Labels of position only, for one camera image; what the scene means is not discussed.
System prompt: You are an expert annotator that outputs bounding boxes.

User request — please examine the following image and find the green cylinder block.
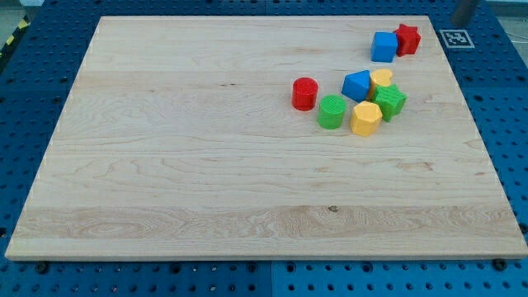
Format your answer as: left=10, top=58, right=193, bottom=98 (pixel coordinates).
left=317, top=94, right=347, bottom=130

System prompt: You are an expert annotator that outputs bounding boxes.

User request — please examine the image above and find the blue triangular prism block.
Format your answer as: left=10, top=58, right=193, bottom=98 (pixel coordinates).
left=342, top=70, right=370, bottom=102

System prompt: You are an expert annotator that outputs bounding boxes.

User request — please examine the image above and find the wooden board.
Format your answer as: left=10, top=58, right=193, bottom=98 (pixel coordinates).
left=6, top=16, right=527, bottom=261

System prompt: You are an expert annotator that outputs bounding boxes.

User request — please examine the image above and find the black bolt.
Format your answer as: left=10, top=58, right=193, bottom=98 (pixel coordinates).
left=35, top=262, right=50, bottom=275
left=492, top=258, right=508, bottom=271

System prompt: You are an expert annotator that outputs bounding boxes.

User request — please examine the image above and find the white fiducial marker tag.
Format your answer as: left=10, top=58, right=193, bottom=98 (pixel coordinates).
left=440, top=29, right=474, bottom=49

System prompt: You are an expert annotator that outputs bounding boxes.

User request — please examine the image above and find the black bolt front left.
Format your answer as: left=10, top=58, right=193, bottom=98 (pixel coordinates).
left=35, top=262, right=50, bottom=275

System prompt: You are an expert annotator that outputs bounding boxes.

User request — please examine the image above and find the green star block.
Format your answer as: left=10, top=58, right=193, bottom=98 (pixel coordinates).
left=372, top=84, right=408, bottom=122

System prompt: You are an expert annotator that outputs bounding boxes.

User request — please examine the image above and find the yellow heart block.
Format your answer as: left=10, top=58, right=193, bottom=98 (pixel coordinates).
left=366, top=68, right=394, bottom=101

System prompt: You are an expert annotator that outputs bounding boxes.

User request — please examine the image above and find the red star block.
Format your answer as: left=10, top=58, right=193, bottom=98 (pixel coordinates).
left=394, top=23, right=422, bottom=57

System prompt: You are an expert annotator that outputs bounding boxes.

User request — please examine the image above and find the red cylinder block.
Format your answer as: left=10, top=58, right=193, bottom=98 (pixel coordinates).
left=291, top=77, right=318, bottom=111

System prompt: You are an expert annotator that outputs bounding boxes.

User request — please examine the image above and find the yellow hexagon block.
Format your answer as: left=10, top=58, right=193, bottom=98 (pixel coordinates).
left=350, top=101, right=383, bottom=137

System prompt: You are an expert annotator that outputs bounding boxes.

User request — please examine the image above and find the black bolt front right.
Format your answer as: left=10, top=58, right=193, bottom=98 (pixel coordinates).
left=492, top=258, right=508, bottom=271

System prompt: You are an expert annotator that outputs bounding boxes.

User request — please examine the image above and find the blue cube block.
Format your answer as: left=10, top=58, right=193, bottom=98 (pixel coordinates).
left=370, top=32, right=398, bottom=63

